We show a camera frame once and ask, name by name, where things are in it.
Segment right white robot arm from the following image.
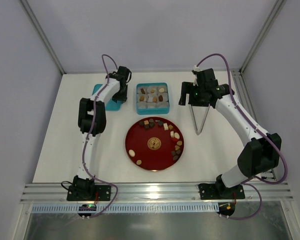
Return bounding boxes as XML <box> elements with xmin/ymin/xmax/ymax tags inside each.
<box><xmin>178</xmin><ymin>67</ymin><xmax>282</xmax><ymax>200</ymax></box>

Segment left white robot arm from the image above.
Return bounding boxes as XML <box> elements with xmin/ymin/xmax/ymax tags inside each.
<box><xmin>66</xmin><ymin>66</ymin><xmax>132</xmax><ymax>202</ymax></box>

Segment aluminium rail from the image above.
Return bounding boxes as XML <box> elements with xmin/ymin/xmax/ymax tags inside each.
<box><xmin>20</xmin><ymin>181</ymin><xmax>294</xmax><ymax>204</ymax></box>

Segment white heart chocolate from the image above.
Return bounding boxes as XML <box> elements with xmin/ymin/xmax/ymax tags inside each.
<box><xmin>158</xmin><ymin>87</ymin><xmax>165</xmax><ymax>93</ymax></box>

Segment teal tin box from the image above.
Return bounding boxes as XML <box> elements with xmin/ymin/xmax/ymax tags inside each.
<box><xmin>135</xmin><ymin>82</ymin><xmax>170</xmax><ymax>116</ymax></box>

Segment right black mount plate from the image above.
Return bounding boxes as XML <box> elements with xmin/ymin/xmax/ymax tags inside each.
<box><xmin>198</xmin><ymin>182</ymin><xmax>246</xmax><ymax>200</ymax></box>

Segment red round tray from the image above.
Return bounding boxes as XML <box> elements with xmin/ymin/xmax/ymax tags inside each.
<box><xmin>124</xmin><ymin>116</ymin><xmax>185</xmax><ymax>172</ymax></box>

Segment teal tin lid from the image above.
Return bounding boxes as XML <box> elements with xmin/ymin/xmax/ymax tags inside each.
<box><xmin>92</xmin><ymin>84</ymin><xmax>122</xmax><ymax>112</ymax></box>

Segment right frame post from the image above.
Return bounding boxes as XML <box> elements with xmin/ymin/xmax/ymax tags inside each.
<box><xmin>238</xmin><ymin>0</ymin><xmax>288</xmax><ymax>75</ymax></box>

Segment metal tongs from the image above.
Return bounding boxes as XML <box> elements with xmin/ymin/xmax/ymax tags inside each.
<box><xmin>189</xmin><ymin>105</ymin><xmax>211</xmax><ymax>136</ymax></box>

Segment white block chocolate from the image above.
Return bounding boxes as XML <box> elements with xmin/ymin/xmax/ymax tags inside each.
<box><xmin>163</xmin><ymin>123</ymin><xmax>169</xmax><ymax>131</ymax></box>

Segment left frame post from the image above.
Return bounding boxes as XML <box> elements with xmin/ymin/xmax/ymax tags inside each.
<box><xmin>18</xmin><ymin>0</ymin><xmax>66</xmax><ymax>75</ymax></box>

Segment black mount plate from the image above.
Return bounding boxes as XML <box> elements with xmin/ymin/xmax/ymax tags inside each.
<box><xmin>198</xmin><ymin>182</ymin><xmax>246</xmax><ymax>200</ymax></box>
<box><xmin>66</xmin><ymin>184</ymin><xmax>111</xmax><ymax>202</ymax></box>

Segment frame post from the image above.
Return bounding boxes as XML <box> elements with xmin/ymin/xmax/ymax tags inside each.
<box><xmin>18</xmin><ymin>0</ymin><xmax>66</xmax><ymax>75</ymax></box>
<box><xmin>238</xmin><ymin>0</ymin><xmax>288</xmax><ymax>75</ymax></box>

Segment slotted cable duct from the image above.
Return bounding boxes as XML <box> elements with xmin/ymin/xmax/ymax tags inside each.
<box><xmin>31</xmin><ymin>202</ymin><xmax>219</xmax><ymax>214</ymax></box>

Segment left black mount plate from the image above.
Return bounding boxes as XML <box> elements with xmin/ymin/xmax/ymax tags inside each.
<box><xmin>66</xmin><ymin>184</ymin><xmax>111</xmax><ymax>202</ymax></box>

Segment white round swirl chocolate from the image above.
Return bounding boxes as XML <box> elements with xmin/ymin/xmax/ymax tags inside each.
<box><xmin>128</xmin><ymin>149</ymin><xmax>136</xmax><ymax>157</ymax></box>

